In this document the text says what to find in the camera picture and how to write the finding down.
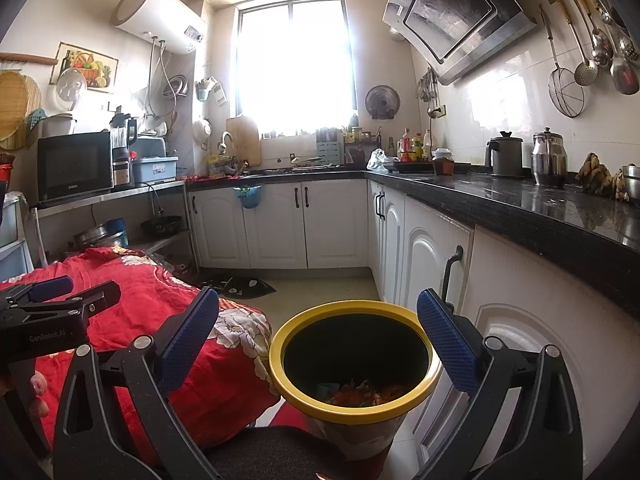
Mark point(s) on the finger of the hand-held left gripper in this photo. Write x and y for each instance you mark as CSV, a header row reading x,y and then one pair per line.
x,y
95,300
50,287

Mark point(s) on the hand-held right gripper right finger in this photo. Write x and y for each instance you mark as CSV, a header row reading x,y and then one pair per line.
x,y
450,347

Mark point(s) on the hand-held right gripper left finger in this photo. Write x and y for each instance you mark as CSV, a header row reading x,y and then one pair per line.
x,y
187,342

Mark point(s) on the heap of mixed wrappers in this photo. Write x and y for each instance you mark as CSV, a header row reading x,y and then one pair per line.
x,y
360,392

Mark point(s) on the yellow rimmed trash bin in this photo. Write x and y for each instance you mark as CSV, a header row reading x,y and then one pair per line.
x,y
350,435

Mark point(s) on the person's left hand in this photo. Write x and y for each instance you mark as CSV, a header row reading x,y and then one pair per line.
x,y
39,384

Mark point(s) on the plastic drawer cabinet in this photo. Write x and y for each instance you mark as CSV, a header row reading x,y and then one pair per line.
x,y
12,260

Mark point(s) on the red floral blanket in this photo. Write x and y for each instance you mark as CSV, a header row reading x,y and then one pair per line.
x,y
235,375

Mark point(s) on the large steel pot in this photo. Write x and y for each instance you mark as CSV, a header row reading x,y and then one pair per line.
x,y
95,236

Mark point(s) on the blue pot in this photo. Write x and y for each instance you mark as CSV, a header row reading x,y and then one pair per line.
x,y
119,232

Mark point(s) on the black wok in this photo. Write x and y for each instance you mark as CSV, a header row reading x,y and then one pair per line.
x,y
161,225

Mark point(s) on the steel shelf rack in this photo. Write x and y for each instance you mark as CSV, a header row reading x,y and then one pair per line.
x,y
100,197

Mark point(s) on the black microwave oven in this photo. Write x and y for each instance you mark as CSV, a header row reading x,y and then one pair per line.
x,y
75,165

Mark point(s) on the blue dish box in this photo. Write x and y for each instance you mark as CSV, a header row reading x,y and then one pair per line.
x,y
155,170

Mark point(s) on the dark fabric seat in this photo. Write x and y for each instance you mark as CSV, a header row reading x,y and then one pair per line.
x,y
280,452

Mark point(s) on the white kitchen cabinets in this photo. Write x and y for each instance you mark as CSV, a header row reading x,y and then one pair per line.
x,y
280,230

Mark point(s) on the black blender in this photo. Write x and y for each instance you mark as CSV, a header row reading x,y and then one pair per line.
x,y
122,155

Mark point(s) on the blue hanging bin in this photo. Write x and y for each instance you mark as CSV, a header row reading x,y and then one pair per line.
x,y
248,199

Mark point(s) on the black kitchen countertop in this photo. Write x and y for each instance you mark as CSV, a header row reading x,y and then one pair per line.
x,y
525,210

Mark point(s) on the white pot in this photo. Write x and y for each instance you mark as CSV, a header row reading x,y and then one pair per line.
x,y
59,126

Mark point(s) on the turquoise spatula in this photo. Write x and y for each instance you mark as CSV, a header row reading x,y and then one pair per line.
x,y
37,119

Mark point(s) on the round bamboo tray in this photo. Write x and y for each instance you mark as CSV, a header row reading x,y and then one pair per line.
x,y
17,110

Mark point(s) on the red jar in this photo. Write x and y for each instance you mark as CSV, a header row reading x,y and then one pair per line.
x,y
443,164

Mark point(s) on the grey metal kettle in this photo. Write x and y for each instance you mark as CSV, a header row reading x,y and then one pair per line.
x,y
505,157

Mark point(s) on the white hanging colander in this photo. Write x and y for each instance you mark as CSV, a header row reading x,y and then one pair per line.
x,y
201,132

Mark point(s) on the white plastic bag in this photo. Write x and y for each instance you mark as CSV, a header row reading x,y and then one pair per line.
x,y
382,160

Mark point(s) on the clear round lid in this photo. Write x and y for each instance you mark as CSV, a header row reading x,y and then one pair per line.
x,y
71,89

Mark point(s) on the kitchen faucet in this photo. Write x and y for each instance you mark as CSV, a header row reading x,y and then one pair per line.
x,y
226,145

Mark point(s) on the cluster of condiment bottles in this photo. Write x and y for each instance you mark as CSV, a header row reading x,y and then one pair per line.
x,y
415,146

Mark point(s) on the wooden cutting board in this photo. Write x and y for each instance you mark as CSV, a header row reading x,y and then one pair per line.
x,y
245,142

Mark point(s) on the shiny steel kettle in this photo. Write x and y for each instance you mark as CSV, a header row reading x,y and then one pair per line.
x,y
549,160

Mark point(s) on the bunch of bananas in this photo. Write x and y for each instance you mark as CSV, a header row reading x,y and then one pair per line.
x,y
597,175

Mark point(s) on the wooden rolling pin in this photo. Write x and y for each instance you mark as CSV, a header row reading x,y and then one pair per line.
x,y
27,58

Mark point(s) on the hanging kitchen utensils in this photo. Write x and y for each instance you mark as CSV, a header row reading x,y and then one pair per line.
x,y
429,90

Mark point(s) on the white water heater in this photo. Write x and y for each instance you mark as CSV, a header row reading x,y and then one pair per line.
x,y
160,17

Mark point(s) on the window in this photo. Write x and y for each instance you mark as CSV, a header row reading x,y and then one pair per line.
x,y
295,65

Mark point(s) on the black range hood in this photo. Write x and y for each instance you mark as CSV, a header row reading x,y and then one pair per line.
x,y
450,15

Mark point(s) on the row of hanging steel ladles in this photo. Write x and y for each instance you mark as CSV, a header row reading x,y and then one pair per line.
x,y
605,40

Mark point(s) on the fruit wall picture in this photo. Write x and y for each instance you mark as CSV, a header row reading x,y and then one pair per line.
x,y
95,67

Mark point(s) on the wall socket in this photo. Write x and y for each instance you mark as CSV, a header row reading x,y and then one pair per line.
x,y
438,112

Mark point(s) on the green wall holder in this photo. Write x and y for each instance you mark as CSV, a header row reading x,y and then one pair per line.
x,y
207,89

